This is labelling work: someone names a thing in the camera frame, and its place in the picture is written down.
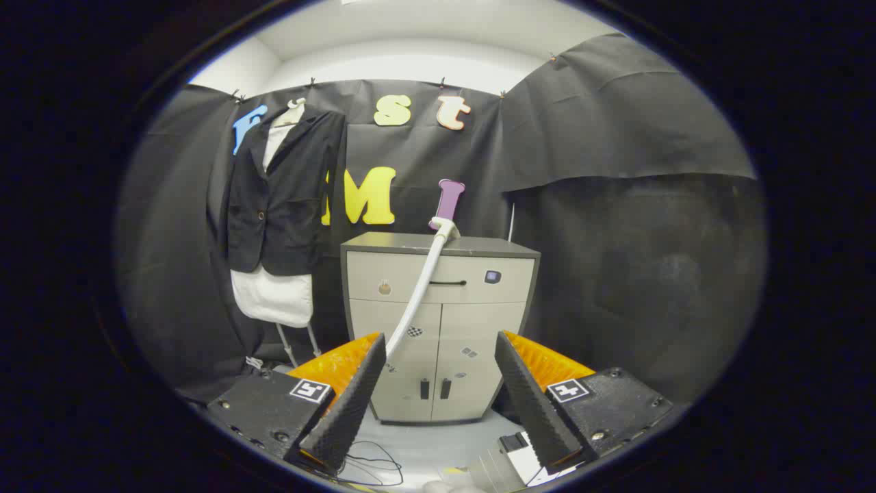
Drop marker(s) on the thin white pole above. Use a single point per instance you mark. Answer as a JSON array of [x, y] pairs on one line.
[[511, 226]]

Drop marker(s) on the grey cabinet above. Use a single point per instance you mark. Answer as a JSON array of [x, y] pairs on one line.
[[472, 322]]

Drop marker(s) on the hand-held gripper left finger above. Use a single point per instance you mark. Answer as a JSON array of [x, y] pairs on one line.
[[349, 411]]

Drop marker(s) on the white clothes hanger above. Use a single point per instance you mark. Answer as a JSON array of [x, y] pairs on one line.
[[291, 113]]

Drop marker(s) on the white garment steamer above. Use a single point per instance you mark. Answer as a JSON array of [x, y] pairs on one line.
[[426, 274]]

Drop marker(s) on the black suit jacket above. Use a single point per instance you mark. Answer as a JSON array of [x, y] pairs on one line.
[[287, 205]]

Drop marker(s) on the black backdrop cloth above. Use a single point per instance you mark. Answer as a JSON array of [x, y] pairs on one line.
[[616, 239]]

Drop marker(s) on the white box device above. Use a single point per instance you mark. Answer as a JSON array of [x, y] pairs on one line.
[[523, 465]]

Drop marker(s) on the white shirt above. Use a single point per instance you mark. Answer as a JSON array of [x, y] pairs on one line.
[[274, 298]]

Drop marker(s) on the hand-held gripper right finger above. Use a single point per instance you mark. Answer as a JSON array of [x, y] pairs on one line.
[[534, 411]]

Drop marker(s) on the metal garment stand legs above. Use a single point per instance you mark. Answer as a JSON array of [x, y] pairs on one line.
[[286, 346]]

